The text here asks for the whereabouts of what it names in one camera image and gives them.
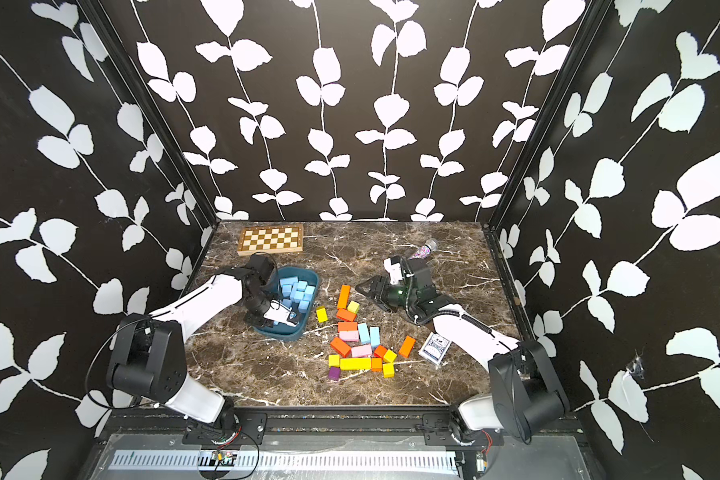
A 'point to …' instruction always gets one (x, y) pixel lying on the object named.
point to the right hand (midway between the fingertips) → (358, 288)
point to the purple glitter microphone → (424, 251)
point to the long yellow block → (355, 364)
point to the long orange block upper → (344, 296)
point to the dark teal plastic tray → (286, 332)
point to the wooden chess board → (271, 239)
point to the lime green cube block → (353, 307)
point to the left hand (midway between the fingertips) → (272, 306)
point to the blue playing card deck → (434, 348)
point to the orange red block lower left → (340, 347)
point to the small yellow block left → (321, 314)
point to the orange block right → (407, 346)
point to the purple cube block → (334, 373)
